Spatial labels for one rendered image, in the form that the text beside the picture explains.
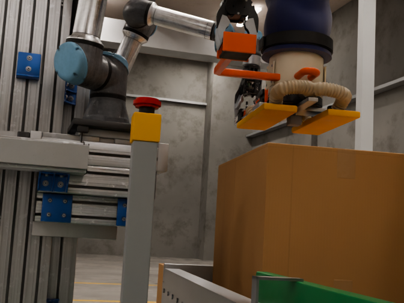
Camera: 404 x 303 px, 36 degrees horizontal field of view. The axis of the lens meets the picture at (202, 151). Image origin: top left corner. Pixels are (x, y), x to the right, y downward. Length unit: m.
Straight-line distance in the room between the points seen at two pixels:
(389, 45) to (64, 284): 10.09
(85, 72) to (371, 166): 0.87
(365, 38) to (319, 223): 4.52
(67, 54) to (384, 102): 10.00
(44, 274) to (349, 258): 1.01
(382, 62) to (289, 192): 10.40
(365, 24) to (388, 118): 5.56
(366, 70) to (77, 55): 4.30
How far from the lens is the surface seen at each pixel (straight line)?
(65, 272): 2.19
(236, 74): 1.90
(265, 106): 1.77
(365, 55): 5.96
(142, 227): 1.51
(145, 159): 1.52
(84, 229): 2.07
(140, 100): 1.54
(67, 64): 1.92
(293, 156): 1.56
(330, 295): 1.04
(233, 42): 1.61
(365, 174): 1.63
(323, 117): 1.87
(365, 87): 5.88
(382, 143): 11.55
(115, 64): 2.01
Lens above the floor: 0.72
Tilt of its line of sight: 7 degrees up
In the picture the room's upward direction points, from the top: 3 degrees clockwise
